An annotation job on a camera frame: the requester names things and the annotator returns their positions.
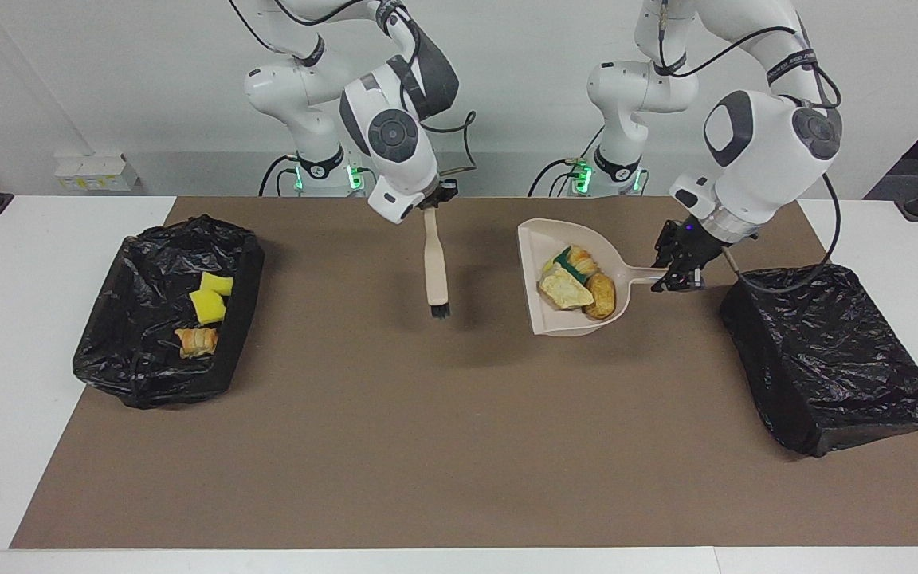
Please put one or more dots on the large yellow sponge piece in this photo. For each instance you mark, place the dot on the large yellow sponge piece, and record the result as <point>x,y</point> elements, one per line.
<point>208,307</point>

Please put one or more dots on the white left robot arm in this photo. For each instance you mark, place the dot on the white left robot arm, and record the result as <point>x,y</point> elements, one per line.
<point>762,151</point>

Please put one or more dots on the open black bag bin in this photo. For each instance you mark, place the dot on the open black bag bin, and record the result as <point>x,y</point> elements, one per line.
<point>132,359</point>

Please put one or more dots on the closed black bag bin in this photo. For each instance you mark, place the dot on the closed black bag bin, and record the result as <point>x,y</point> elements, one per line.
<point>825,359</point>

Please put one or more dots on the brown paper table mat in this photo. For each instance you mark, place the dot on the brown paper table mat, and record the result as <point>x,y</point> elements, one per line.
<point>459,494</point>

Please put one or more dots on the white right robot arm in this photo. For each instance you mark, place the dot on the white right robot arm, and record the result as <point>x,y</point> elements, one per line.
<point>391,135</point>

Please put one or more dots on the beige hand brush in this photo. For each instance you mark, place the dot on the beige hand brush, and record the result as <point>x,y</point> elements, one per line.
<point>435,263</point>

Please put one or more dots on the small yellow sponge piece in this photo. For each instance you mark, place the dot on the small yellow sponge piece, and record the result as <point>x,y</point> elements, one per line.
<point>217,284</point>

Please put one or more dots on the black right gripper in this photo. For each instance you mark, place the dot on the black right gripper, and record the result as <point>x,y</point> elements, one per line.
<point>433,199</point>

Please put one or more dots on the beige plastic dustpan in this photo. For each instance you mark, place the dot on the beige plastic dustpan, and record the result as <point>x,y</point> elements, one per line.
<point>543,239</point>

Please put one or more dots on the brown fried nugget toy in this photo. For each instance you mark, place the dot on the brown fried nugget toy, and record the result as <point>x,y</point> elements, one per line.
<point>602,295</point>

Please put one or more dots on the toy croissant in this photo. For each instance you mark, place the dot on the toy croissant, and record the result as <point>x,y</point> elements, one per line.
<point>198,343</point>

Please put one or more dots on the toy bread roll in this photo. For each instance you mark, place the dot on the toy bread roll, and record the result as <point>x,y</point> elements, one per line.
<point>584,257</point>

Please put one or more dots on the pale bread slice piece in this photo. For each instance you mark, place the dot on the pale bread slice piece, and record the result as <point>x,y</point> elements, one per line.
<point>564,289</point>

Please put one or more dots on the white box on table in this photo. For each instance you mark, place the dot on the white box on table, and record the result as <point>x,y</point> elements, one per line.
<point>92,171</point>

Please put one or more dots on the green and yellow sponge piece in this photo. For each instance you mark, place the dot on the green and yellow sponge piece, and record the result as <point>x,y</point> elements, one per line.
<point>566,261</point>

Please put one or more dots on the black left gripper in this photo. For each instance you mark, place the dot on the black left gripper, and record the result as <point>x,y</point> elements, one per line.
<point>698,243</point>

